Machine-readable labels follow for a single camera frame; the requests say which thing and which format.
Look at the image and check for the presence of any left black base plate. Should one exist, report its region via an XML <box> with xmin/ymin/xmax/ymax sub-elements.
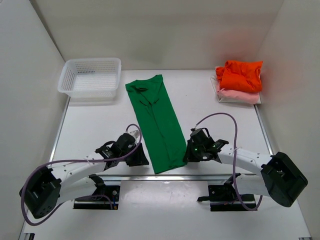
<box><xmin>73</xmin><ymin>181</ymin><xmax>121</xmax><ymax>211</ymax></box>

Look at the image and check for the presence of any green t shirt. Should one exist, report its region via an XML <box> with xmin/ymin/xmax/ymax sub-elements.
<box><xmin>125</xmin><ymin>74</ymin><xmax>187</xmax><ymax>174</ymax></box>

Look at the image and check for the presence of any white plastic basket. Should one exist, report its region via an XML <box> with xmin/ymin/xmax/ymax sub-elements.
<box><xmin>57</xmin><ymin>57</ymin><xmax>122</xmax><ymax>99</ymax></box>

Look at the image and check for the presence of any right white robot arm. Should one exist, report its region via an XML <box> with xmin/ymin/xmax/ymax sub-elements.
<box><xmin>183</xmin><ymin>127</ymin><xmax>308</xmax><ymax>208</ymax></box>

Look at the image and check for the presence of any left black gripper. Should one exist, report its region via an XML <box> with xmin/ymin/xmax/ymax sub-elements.
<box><xmin>121</xmin><ymin>141</ymin><xmax>150</xmax><ymax>166</ymax></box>

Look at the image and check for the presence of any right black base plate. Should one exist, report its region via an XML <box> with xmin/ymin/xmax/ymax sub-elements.
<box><xmin>208</xmin><ymin>185</ymin><xmax>247</xmax><ymax>212</ymax></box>

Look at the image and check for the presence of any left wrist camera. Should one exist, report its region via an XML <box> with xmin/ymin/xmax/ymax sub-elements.
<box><xmin>126</xmin><ymin>130</ymin><xmax>140</xmax><ymax>139</ymax></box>

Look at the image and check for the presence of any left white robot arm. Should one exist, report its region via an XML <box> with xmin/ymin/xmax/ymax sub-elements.
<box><xmin>19</xmin><ymin>130</ymin><xmax>149</xmax><ymax>219</ymax></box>

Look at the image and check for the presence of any orange folded t shirt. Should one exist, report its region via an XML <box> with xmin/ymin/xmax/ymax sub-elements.
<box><xmin>215</xmin><ymin>60</ymin><xmax>263</xmax><ymax>94</ymax></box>

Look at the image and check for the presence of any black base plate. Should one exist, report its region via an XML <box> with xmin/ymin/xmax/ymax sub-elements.
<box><xmin>208</xmin><ymin>185</ymin><xmax>247</xmax><ymax>212</ymax></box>
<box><xmin>73</xmin><ymin>181</ymin><xmax>121</xmax><ymax>211</ymax></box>

